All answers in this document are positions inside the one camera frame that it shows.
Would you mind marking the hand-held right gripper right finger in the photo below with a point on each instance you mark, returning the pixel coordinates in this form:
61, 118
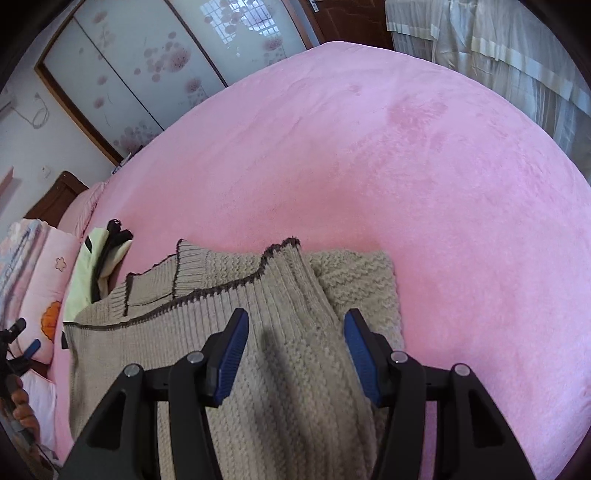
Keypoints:
362, 355

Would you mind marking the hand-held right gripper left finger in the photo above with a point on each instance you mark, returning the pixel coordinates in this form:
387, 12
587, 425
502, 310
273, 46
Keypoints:
231, 355

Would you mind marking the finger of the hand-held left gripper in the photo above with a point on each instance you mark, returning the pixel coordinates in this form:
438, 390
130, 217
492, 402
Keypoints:
16, 326
30, 350

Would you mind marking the grey knit cardigan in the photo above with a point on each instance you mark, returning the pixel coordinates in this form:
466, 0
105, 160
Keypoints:
281, 350

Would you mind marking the person's left hand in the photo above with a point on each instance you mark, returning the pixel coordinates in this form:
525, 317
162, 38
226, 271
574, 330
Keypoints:
25, 408

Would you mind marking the white bag print pillow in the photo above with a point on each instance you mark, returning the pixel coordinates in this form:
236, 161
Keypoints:
41, 401

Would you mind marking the pink flower print pillow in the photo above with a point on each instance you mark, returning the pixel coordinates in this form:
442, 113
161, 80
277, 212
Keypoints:
51, 295

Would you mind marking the folded floral quilt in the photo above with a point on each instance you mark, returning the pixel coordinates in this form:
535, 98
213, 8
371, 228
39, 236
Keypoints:
18, 263

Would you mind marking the green and black folded jacket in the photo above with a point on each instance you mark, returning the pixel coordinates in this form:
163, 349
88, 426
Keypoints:
90, 272

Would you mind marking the dark wooden headboard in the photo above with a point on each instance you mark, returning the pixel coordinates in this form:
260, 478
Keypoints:
53, 198

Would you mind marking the plain pink pillow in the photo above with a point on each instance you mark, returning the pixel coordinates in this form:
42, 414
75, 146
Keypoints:
83, 207

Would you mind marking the white air conditioner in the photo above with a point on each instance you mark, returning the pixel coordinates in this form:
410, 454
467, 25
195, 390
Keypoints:
7, 105

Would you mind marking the floral sliding door wardrobe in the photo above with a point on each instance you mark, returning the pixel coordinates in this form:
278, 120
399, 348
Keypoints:
152, 64

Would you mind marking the white lace covered furniture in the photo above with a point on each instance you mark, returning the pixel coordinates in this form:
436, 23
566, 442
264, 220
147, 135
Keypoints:
503, 60

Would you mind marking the brown wooden door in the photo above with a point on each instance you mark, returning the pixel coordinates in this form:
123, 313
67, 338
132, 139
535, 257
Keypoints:
351, 23

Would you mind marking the light wooden wall shelf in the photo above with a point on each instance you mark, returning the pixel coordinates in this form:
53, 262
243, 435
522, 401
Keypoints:
5, 182

